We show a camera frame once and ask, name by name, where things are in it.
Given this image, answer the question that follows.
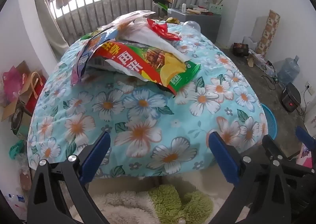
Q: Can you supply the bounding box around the red wrapper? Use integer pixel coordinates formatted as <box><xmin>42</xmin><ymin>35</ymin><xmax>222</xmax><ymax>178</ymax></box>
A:
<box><xmin>147</xmin><ymin>18</ymin><xmax>182</xmax><ymax>41</ymax></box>

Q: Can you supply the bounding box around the tall patterned box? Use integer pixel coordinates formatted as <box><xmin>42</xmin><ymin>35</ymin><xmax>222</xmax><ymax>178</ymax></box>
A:
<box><xmin>255</xmin><ymin>9</ymin><xmax>281</xmax><ymax>58</ymax></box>

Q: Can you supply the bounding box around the pink packet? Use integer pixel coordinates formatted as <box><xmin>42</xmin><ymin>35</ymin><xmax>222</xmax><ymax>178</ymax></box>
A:
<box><xmin>296</xmin><ymin>145</ymin><xmax>314</xmax><ymax>168</ymax></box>

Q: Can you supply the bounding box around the red green chips bag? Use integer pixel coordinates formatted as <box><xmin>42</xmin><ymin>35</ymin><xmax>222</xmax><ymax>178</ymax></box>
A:
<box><xmin>94</xmin><ymin>41</ymin><xmax>201</xmax><ymax>96</ymax></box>

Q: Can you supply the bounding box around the clear plastic wrapper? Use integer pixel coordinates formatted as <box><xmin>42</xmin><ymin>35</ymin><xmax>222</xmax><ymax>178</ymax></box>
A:
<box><xmin>97</xmin><ymin>10</ymin><xmax>156</xmax><ymax>32</ymax></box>

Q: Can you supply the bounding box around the floral turquoise blanket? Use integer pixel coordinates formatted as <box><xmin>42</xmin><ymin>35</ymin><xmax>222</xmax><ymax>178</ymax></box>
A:
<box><xmin>27</xmin><ymin>20</ymin><xmax>269</xmax><ymax>177</ymax></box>

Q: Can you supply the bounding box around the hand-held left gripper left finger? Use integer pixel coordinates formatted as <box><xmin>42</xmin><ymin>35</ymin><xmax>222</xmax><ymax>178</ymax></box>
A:
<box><xmin>27</xmin><ymin>131</ymin><xmax>111</xmax><ymax>224</ymax></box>

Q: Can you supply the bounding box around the green plastic basket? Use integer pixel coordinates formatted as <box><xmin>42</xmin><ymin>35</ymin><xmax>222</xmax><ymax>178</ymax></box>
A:
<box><xmin>209</xmin><ymin>2</ymin><xmax>224</xmax><ymax>14</ymax></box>

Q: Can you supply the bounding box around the red gift bag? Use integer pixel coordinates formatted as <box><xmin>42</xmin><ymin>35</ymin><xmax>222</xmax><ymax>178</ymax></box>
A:
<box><xmin>24</xmin><ymin>72</ymin><xmax>47</xmax><ymax>114</ymax></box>

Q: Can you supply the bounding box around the pink snack bag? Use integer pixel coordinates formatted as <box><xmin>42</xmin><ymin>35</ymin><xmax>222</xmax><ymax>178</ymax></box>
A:
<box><xmin>70</xmin><ymin>26</ymin><xmax>120</xmax><ymax>86</ymax></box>

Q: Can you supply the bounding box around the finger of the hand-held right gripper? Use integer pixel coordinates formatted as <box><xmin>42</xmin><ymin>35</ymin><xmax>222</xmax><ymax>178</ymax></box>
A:
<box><xmin>262</xmin><ymin>134</ymin><xmax>316</xmax><ymax>177</ymax></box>
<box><xmin>295</xmin><ymin>126</ymin><xmax>316</xmax><ymax>151</ymax></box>

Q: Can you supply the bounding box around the green fluffy cloth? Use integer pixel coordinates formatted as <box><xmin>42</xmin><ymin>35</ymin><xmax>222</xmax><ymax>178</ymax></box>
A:
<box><xmin>148</xmin><ymin>184</ymin><xmax>214</xmax><ymax>224</ymax></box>

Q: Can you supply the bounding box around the pink gift bag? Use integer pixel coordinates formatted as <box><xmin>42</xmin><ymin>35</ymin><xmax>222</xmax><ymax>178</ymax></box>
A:
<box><xmin>2</xmin><ymin>65</ymin><xmax>25</xmax><ymax>106</ymax></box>

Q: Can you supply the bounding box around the white plastic bag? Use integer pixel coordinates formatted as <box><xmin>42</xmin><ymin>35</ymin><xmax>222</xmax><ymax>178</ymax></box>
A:
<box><xmin>243</xmin><ymin>36</ymin><xmax>262</xmax><ymax>52</ymax></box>

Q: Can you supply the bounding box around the grey cabinet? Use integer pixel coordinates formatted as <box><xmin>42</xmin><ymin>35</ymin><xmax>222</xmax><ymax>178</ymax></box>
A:
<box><xmin>167</xmin><ymin>8</ymin><xmax>222</xmax><ymax>42</ymax></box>

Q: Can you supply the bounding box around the black box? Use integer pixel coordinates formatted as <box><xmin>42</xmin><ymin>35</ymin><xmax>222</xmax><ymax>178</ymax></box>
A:
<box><xmin>232</xmin><ymin>42</ymin><xmax>249</xmax><ymax>57</ymax></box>

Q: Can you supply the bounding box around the blue water jug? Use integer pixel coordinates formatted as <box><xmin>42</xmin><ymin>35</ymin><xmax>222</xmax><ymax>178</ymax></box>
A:
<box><xmin>276</xmin><ymin>55</ymin><xmax>301</xmax><ymax>89</ymax></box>

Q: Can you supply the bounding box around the clear plastic bottle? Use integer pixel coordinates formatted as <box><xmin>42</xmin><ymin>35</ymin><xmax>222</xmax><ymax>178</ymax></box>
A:
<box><xmin>183</xmin><ymin>21</ymin><xmax>201</xmax><ymax>36</ymax></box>

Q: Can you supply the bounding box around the black rice cooker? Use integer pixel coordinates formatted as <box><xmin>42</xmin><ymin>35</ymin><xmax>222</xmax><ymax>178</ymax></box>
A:
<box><xmin>281</xmin><ymin>83</ymin><xmax>302</xmax><ymax>114</ymax></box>

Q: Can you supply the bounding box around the white paper towel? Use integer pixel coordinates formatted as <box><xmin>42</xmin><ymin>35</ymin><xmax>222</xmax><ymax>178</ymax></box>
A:
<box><xmin>118</xmin><ymin>20</ymin><xmax>189</xmax><ymax>62</ymax></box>

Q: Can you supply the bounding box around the blue plastic basin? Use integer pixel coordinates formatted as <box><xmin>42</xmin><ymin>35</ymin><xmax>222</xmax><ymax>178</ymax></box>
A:
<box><xmin>261</xmin><ymin>103</ymin><xmax>278</xmax><ymax>140</ymax></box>

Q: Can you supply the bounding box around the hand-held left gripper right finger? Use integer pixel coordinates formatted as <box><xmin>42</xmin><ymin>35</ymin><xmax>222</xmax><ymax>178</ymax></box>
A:
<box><xmin>208</xmin><ymin>131</ymin><xmax>292</xmax><ymax>224</ymax></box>

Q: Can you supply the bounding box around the black cable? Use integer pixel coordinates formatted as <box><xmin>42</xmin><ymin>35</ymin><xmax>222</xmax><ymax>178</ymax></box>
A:
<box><xmin>261</xmin><ymin>60</ymin><xmax>280</xmax><ymax>91</ymax></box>

